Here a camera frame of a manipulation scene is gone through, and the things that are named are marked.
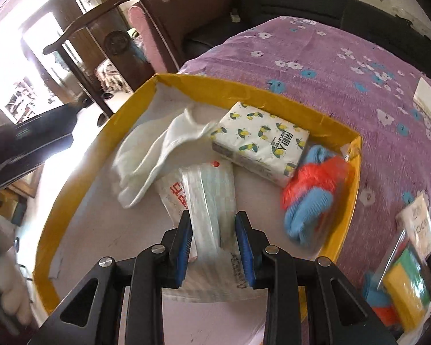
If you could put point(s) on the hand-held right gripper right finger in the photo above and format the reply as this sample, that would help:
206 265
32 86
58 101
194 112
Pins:
244 248

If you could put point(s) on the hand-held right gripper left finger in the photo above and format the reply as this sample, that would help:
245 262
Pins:
185 248

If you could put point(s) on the face mask pack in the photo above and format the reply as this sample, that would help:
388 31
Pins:
208 201

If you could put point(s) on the yellow cardboard box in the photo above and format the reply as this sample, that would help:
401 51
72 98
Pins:
237 93

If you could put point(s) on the yellow green sponge pack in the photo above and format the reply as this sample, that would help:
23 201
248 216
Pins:
404 287

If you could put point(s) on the white soft cloth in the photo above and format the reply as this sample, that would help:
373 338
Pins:
7 280

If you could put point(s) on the white red print plastic bag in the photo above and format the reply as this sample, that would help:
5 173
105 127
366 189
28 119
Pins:
219 280

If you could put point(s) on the lemon print tissue pack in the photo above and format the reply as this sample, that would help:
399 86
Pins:
258 140

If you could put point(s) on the pink cloth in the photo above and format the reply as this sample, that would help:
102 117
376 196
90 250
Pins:
136 21

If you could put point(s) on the small white tissue pack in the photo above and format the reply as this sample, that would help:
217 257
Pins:
416 222

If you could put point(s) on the purple floral bedsheet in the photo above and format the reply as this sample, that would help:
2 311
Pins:
344 79

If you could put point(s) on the maroon armchair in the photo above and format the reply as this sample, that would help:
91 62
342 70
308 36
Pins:
186 7

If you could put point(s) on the small white object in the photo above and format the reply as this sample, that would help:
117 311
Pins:
235 16

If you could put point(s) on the black sofa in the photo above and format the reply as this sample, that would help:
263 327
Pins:
291 0

